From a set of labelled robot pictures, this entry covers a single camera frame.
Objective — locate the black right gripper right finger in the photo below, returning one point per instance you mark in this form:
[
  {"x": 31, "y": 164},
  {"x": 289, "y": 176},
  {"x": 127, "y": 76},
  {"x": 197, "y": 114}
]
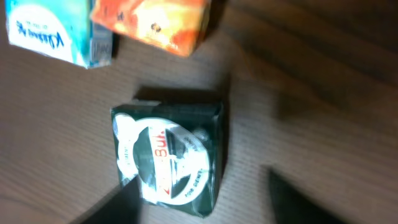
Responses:
[{"x": 290, "y": 206}]

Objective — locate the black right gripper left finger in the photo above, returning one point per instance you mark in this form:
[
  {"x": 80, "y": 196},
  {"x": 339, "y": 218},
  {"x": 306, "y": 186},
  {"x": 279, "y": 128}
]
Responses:
[{"x": 122, "y": 205}]

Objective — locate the Zam-Buk ointment tin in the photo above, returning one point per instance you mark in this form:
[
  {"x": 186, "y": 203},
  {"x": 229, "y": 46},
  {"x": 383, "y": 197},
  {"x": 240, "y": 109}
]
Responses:
[{"x": 175, "y": 151}]

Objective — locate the orange tissue pack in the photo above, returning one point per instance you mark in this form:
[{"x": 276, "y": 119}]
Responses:
[{"x": 176, "y": 26}]

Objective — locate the teal tissue pack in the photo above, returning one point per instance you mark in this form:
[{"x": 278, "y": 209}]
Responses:
[{"x": 60, "y": 29}]

